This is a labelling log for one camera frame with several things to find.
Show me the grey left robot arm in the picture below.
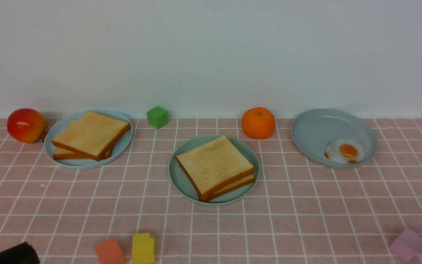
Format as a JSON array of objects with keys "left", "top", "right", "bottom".
[{"left": 0, "top": 242, "right": 40, "bottom": 264}]

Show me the pink checkered tablecloth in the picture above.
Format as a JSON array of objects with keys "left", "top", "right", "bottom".
[{"left": 0, "top": 118, "right": 422, "bottom": 264}]

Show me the orange fruit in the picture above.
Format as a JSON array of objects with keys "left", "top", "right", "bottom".
[{"left": 241, "top": 107, "right": 276, "bottom": 140}]

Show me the teal centre plate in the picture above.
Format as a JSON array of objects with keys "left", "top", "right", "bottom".
[{"left": 169, "top": 134, "right": 260, "bottom": 206}]

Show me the toast slice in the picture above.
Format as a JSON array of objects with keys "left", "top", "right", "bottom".
[
  {"left": 176, "top": 136, "right": 256, "bottom": 202},
  {"left": 210, "top": 174, "right": 255, "bottom": 200},
  {"left": 53, "top": 119, "right": 115, "bottom": 161},
  {"left": 52, "top": 111, "right": 131, "bottom": 161}
]

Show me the light blue bread plate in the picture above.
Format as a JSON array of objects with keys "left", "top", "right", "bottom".
[{"left": 44, "top": 109, "right": 134, "bottom": 169}]

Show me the pink block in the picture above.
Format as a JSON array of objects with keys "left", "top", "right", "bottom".
[{"left": 389, "top": 228, "right": 422, "bottom": 262}]

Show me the grey blue egg plate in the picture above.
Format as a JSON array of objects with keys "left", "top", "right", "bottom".
[{"left": 291, "top": 109, "right": 378, "bottom": 169}]

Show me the red yellow apple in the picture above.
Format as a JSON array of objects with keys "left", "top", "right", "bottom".
[{"left": 6, "top": 108, "right": 49, "bottom": 143}]

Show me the yellow block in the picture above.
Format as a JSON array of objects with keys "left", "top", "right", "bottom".
[{"left": 131, "top": 233, "right": 156, "bottom": 264}]

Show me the green cube block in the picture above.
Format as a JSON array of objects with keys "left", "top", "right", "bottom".
[{"left": 146, "top": 106, "right": 169, "bottom": 129}]

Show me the orange block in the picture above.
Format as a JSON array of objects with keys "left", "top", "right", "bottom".
[{"left": 94, "top": 237, "right": 127, "bottom": 264}]

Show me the lower fried egg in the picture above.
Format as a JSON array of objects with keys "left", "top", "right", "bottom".
[{"left": 324, "top": 138, "right": 364, "bottom": 164}]

